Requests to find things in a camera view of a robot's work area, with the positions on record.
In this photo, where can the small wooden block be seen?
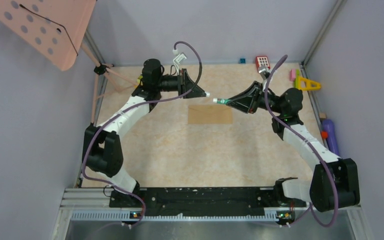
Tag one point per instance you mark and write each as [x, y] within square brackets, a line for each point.
[322, 116]

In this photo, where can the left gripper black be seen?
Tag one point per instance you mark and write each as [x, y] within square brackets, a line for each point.
[195, 92]

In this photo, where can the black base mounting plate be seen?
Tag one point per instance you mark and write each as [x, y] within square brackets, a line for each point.
[203, 201]

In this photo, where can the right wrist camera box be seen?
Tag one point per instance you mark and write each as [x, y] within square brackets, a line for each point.
[264, 72]

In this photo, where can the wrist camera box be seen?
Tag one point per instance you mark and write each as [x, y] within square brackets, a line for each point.
[264, 72]
[179, 57]

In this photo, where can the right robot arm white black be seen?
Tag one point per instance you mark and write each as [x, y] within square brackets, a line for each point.
[334, 182]

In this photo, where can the green white glue stick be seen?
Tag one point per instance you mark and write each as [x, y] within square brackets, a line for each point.
[221, 101]

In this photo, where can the yellow triangle toy block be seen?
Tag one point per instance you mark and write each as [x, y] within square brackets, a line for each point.
[306, 84]

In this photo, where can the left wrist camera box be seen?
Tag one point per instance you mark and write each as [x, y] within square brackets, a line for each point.
[179, 57]

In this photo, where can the pink green toy block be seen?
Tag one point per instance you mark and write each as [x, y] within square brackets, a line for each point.
[293, 74]

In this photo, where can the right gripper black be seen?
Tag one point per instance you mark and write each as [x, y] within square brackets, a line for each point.
[241, 102]

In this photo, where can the brown kraft envelope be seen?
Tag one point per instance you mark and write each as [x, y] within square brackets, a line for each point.
[209, 114]

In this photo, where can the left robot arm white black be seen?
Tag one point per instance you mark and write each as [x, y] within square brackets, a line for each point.
[102, 150]

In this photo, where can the red toy calculator block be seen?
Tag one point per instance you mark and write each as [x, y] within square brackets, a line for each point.
[262, 61]

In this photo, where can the aluminium frame rail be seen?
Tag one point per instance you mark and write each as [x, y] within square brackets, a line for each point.
[92, 204]

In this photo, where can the pink perforated music stand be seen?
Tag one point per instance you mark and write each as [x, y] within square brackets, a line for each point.
[57, 29]

